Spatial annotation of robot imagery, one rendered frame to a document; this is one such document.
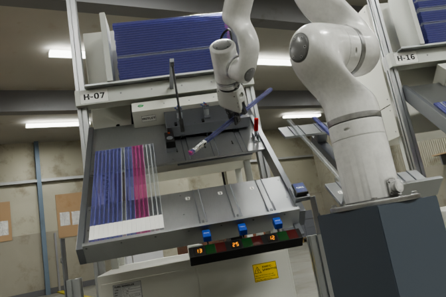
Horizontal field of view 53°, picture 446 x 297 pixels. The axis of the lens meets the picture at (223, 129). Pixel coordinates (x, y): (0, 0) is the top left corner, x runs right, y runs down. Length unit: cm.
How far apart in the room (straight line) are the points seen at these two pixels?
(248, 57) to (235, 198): 46
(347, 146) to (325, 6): 35
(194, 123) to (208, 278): 59
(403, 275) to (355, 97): 37
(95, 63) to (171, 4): 272
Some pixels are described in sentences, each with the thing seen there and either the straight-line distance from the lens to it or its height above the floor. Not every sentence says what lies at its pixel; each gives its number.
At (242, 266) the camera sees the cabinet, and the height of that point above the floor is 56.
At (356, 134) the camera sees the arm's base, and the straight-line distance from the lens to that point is 98.
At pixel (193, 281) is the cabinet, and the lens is 170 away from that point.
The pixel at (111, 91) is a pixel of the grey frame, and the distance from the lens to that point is 197.
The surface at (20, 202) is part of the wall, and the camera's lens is 1071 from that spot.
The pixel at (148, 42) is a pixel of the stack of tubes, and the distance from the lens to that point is 201.
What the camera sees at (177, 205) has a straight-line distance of 148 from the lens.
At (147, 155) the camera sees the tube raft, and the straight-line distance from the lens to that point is 171.
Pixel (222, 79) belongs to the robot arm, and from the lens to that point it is 147.
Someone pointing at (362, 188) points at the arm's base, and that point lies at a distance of 98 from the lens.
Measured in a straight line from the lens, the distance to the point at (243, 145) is 174.
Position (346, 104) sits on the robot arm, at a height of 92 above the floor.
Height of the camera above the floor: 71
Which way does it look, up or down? 12 degrees up
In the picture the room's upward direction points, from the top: 10 degrees counter-clockwise
